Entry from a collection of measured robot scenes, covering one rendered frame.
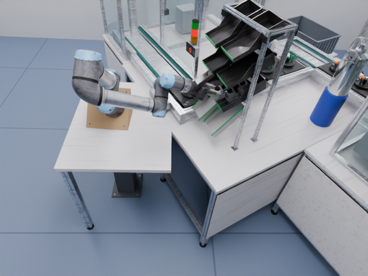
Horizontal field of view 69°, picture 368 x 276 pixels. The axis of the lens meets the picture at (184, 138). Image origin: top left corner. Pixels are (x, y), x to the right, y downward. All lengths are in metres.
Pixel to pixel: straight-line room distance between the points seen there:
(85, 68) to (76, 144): 0.69
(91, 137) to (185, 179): 1.13
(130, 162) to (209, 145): 0.53
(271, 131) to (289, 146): 0.16
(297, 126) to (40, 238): 2.19
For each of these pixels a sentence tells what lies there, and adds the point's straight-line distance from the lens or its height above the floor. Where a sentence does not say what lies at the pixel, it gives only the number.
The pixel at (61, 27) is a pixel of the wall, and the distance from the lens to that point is 5.03.
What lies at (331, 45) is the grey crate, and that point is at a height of 0.74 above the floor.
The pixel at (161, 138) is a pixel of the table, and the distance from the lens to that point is 1.81.
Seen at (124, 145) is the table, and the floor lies 0.86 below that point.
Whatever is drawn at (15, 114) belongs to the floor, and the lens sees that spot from 3.70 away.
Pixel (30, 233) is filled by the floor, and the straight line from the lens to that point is 2.63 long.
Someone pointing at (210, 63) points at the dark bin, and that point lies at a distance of 1.62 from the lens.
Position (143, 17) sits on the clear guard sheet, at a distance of 3.13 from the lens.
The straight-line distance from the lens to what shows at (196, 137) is 1.84.
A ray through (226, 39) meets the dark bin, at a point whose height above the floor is 1.55.
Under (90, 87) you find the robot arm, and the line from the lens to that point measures 1.30.
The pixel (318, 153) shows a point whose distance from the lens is 2.01.
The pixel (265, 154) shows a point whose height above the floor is 0.86.
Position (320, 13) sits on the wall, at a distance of 5.12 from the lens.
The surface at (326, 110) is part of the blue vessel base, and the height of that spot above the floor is 1.01.
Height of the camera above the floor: 2.18
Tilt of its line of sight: 46 degrees down
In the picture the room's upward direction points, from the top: 5 degrees clockwise
